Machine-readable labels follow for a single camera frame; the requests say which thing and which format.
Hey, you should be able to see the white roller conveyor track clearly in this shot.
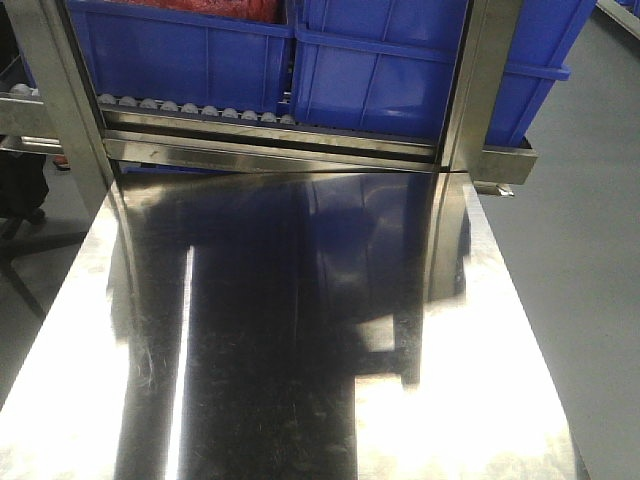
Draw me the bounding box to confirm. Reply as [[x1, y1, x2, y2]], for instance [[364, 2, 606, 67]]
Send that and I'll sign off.
[[97, 93, 297, 126]]

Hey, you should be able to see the right blue plastic crate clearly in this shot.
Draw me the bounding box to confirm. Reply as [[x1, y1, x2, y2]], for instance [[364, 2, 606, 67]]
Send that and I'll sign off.
[[292, 1, 595, 147]]

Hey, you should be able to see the blue plastic crate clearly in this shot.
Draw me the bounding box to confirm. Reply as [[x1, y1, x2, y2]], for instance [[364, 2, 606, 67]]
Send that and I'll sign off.
[[67, 1, 295, 113], [292, 1, 595, 147]]

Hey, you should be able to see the left blue plastic crate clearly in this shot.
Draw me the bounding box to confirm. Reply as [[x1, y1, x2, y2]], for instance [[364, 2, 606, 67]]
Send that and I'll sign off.
[[67, 1, 295, 113]]

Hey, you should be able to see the black office chair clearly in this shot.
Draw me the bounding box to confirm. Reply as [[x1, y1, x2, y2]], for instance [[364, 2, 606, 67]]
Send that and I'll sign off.
[[1, 150, 49, 322]]

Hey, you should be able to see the stainless steel rack frame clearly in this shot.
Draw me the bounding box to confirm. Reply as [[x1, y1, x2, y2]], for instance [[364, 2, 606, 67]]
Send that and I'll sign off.
[[1, 1, 536, 215]]

